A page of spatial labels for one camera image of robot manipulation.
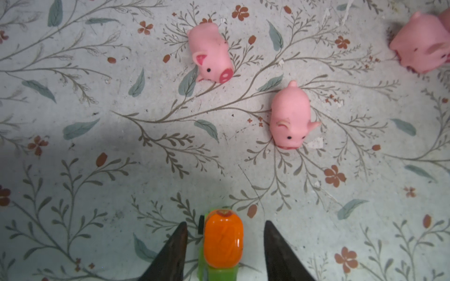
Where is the pink pig toy lower centre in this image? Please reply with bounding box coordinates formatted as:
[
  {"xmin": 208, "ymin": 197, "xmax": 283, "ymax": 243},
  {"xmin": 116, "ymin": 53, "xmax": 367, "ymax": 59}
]
[{"xmin": 270, "ymin": 80, "xmax": 321, "ymax": 150}]

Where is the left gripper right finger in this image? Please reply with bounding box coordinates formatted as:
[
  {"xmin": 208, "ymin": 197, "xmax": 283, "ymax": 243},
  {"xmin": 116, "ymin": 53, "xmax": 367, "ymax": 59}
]
[{"xmin": 264, "ymin": 220, "xmax": 315, "ymax": 281}]

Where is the green toy car orange top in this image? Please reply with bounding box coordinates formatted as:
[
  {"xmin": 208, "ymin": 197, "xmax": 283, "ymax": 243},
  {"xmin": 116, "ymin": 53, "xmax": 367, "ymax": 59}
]
[{"xmin": 197, "ymin": 209, "xmax": 244, "ymax": 281}]

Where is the pink pig toy pair left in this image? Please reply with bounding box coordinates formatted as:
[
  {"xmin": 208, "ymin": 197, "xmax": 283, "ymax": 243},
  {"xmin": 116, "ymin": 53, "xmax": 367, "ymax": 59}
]
[{"xmin": 389, "ymin": 11, "xmax": 450, "ymax": 74}]

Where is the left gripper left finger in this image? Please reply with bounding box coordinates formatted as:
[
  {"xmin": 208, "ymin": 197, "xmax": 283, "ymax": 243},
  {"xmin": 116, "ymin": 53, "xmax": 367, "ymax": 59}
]
[{"xmin": 138, "ymin": 222, "xmax": 188, "ymax": 281}]

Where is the pink pig toy leftmost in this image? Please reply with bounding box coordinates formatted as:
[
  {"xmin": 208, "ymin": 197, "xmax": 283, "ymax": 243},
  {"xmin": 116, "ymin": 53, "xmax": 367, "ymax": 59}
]
[{"xmin": 186, "ymin": 23, "xmax": 234, "ymax": 84}]

